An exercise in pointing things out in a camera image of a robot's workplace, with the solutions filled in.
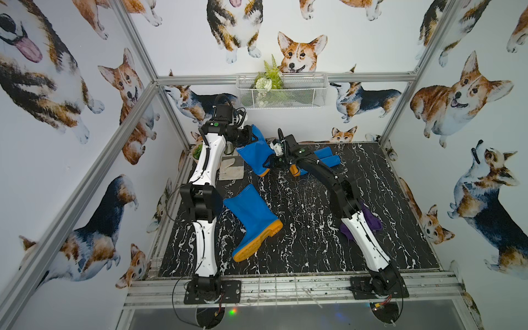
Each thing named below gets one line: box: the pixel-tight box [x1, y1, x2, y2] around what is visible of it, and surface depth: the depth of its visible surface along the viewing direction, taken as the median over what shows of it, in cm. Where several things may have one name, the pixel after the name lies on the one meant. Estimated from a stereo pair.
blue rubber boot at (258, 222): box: [222, 183, 284, 262], surface depth 94 cm
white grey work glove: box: [218, 155, 245, 181], surface depth 112 cm
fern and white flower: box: [253, 53, 284, 108], surface depth 85 cm
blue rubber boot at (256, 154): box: [236, 123, 274, 177], surface depth 94 cm
